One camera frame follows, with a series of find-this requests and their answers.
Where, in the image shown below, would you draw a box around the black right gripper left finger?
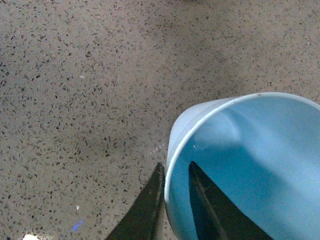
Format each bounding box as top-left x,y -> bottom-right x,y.
106,162 -> 165,240

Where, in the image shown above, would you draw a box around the blue cup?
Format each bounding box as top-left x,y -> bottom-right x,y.
164,92 -> 320,240

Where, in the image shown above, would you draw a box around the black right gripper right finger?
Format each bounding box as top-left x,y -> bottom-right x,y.
188,161 -> 271,240

